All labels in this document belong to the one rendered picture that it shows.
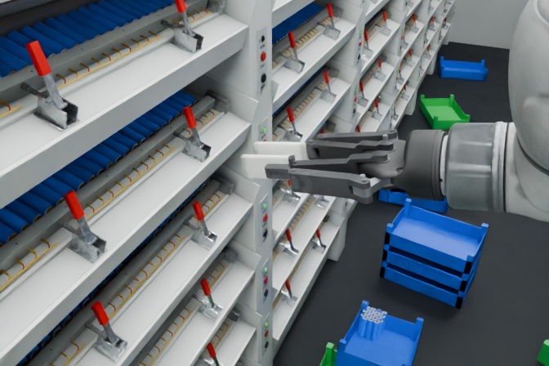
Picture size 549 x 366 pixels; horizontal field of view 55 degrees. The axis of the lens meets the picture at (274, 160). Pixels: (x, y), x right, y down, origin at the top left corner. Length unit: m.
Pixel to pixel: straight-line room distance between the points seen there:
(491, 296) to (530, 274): 0.21
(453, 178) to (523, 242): 1.85
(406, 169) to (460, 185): 0.05
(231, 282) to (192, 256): 0.23
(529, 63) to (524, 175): 0.16
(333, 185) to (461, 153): 0.13
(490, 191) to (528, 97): 0.16
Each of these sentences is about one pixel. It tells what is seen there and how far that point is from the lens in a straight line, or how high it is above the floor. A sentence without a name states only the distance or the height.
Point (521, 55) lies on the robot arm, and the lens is 0.39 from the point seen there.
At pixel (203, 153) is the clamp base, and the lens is 0.88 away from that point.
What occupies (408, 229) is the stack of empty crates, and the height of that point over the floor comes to 0.16.
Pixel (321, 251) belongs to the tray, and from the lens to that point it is 1.85.
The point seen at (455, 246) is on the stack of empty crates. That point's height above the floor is 0.16.
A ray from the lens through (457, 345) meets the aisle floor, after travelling 1.89.
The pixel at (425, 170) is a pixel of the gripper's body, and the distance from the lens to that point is 0.55.
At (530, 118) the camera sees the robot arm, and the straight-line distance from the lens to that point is 0.40.
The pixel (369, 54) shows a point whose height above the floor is 0.75.
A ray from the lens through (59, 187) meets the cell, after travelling 0.78.
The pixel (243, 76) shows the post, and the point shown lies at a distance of 0.98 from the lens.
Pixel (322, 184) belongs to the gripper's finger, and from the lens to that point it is 0.57.
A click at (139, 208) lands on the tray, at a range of 0.79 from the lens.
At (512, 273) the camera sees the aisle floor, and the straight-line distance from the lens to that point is 2.21.
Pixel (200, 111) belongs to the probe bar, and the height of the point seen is 0.97.
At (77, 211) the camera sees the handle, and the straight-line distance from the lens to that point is 0.69.
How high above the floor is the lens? 1.38
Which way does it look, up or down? 31 degrees down
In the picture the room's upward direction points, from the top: straight up
